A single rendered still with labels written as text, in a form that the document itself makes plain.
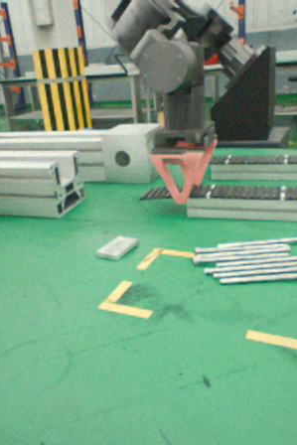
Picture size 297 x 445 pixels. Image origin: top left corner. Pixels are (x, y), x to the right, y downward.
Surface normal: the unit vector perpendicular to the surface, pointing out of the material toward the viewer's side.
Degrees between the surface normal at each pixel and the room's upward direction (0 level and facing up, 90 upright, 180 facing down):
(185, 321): 0
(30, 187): 90
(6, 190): 90
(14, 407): 0
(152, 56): 88
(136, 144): 90
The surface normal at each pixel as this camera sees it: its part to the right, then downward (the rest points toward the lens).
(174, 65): -0.30, 0.34
